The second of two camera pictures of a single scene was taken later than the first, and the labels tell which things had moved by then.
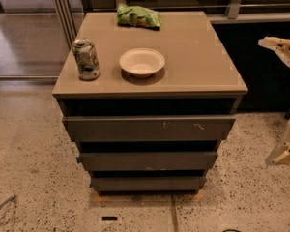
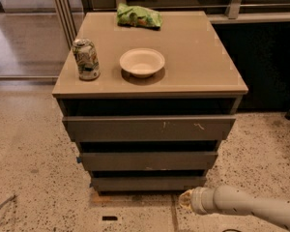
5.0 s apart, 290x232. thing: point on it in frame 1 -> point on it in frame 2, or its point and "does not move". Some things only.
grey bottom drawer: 148,184 does not move
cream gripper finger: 281,46 -> 200,199
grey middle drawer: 148,160 does not move
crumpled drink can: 87,59 does not move
